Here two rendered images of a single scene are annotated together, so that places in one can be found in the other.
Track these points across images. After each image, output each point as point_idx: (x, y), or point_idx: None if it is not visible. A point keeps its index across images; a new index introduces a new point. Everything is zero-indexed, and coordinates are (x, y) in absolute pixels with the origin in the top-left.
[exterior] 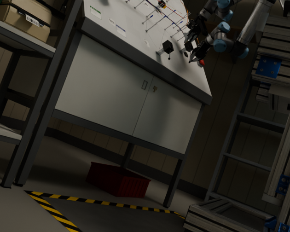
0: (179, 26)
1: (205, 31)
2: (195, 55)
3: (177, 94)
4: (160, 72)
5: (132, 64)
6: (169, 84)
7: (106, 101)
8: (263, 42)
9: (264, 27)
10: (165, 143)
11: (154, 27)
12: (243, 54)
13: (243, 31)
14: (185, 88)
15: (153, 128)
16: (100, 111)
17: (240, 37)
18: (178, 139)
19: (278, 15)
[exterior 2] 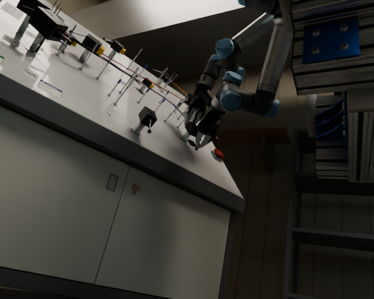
0: (181, 115)
1: (209, 101)
2: (199, 130)
3: (183, 198)
4: (139, 158)
5: (81, 145)
6: (163, 181)
7: (21, 216)
8: None
9: None
10: (173, 291)
11: (134, 105)
12: (272, 108)
13: (263, 73)
14: (193, 184)
15: (142, 263)
16: (3, 237)
17: (261, 83)
18: (200, 279)
19: None
